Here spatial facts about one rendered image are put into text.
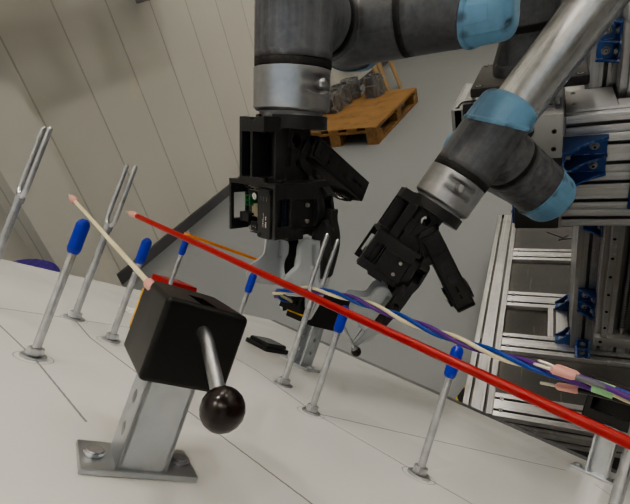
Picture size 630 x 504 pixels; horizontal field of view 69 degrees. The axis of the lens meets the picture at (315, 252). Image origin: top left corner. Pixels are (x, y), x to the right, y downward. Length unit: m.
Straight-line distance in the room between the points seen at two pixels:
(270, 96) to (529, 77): 0.44
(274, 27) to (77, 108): 2.86
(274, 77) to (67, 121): 2.81
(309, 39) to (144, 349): 0.33
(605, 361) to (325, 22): 1.48
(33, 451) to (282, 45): 0.36
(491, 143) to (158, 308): 0.47
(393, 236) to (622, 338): 1.13
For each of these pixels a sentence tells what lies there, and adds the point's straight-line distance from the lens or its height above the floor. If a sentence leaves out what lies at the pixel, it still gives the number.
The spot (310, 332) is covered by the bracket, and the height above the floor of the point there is 1.09.
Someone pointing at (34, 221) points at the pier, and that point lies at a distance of 2.83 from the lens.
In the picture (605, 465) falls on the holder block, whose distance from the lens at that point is 0.61.
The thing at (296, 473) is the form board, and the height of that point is 1.22.
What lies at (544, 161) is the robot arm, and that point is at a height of 1.18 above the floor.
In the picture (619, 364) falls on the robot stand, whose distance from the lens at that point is 1.75.
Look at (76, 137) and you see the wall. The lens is 3.23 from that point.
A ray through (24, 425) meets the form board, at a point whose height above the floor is 1.30.
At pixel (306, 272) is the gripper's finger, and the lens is 0.47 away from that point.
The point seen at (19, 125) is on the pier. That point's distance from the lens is 2.85.
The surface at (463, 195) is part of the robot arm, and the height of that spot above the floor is 1.17.
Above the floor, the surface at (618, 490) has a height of 1.17.
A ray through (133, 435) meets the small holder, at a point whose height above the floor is 1.29.
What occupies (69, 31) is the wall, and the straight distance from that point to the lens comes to 3.38.
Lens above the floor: 1.42
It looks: 29 degrees down
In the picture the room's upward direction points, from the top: 15 degrees counter-clockwise
